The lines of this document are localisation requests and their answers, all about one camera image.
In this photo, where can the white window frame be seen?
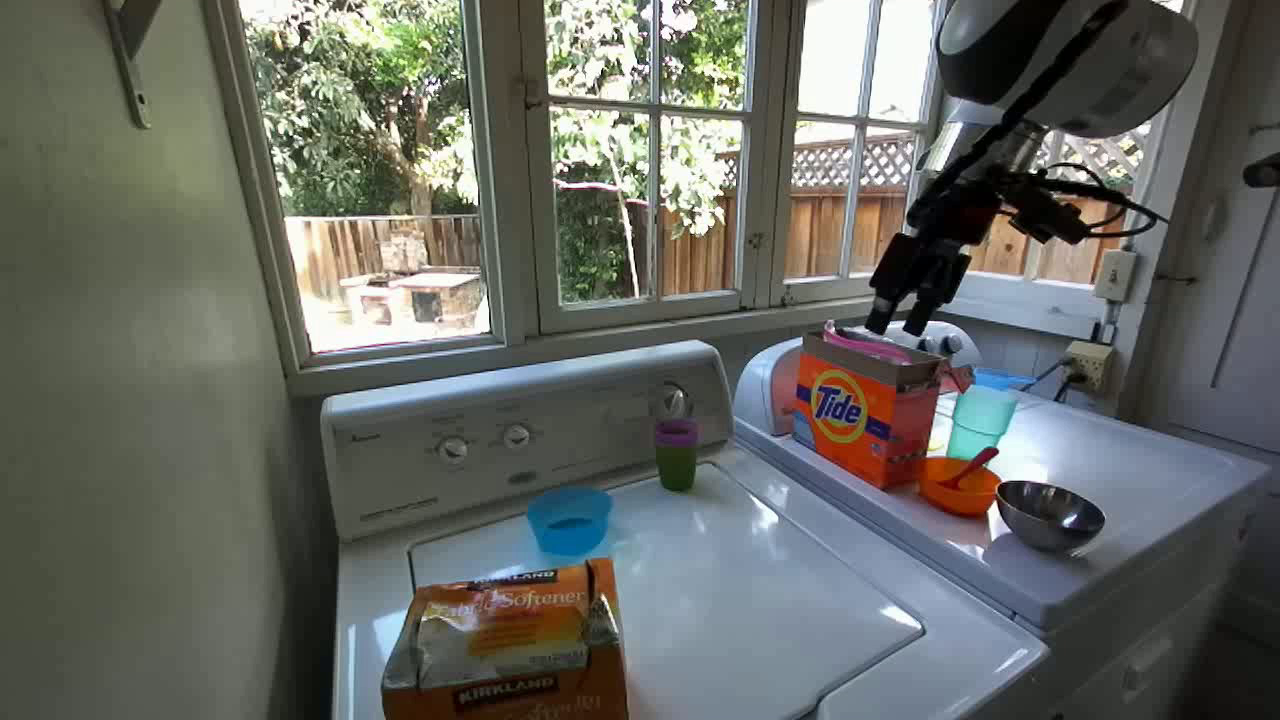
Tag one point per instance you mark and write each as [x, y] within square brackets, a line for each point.
[515, 200]

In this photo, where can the stacked turquoise plastic cups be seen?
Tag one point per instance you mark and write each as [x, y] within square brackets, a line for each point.
[980, 420]

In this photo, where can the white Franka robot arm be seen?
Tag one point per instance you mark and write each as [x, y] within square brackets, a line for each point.
[1052, 61]

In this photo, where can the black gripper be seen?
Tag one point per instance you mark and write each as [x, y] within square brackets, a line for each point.
[935, 244]

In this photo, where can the silver metal bowl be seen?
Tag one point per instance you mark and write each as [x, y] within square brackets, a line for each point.
[1049, 520]

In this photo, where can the wooden garden fence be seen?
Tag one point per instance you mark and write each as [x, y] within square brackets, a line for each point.
[825, 232]

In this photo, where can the white door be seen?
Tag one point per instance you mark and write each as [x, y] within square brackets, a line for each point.
[1233, 266]

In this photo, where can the beige plug adapter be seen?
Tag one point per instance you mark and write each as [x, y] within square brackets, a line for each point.
[1088, 366]

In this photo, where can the stacked purple and green cups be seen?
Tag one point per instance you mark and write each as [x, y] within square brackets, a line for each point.
[678, 456]

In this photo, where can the blue plastic bowl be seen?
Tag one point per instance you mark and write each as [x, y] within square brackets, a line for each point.
[569, 520]

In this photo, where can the orange plastic bowl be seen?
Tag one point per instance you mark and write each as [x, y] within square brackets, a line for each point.
[954, 499]

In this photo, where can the garden picnic table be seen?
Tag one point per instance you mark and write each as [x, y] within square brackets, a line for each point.
[414, 299]

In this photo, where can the orange Kirkland dryer sheet box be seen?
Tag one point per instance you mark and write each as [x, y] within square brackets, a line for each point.
[515, 655]

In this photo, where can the large washer timer dial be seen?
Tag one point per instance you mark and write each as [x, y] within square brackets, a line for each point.
[672, 402]

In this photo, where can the white washing machine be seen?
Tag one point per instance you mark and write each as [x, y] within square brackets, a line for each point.
[722, 602]

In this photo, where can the small washer knob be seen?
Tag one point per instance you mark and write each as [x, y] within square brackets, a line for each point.
[519, 438]
[455, 455]

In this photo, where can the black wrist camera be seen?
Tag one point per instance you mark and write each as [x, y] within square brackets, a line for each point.
[1045, 209]

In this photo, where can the orange plastic spoon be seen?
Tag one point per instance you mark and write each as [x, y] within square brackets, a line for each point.
[973, 464]

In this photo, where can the white dryer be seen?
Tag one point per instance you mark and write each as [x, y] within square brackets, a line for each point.
[1147, 493]

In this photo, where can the wall power outlet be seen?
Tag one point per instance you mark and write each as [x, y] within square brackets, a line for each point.
[1116, 277]

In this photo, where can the metal wall bracket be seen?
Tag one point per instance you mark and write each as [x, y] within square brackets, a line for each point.
[131, 52]

